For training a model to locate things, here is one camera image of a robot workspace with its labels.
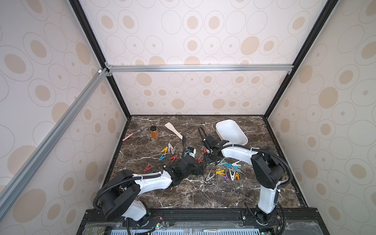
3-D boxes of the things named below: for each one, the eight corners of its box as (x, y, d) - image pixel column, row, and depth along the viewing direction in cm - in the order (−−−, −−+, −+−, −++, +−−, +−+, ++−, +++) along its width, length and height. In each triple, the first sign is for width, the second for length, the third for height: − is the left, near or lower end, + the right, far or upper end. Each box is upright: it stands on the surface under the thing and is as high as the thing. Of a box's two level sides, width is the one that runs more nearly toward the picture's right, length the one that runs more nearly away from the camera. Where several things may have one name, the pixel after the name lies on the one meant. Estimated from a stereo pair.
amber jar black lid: (153, 139, 108) (149, 129, 99) (153, 134, 110) (150, 125, 102) (158, 139, 108) (155, 129, 99) (159, 134, 110) (156, 125, 102)
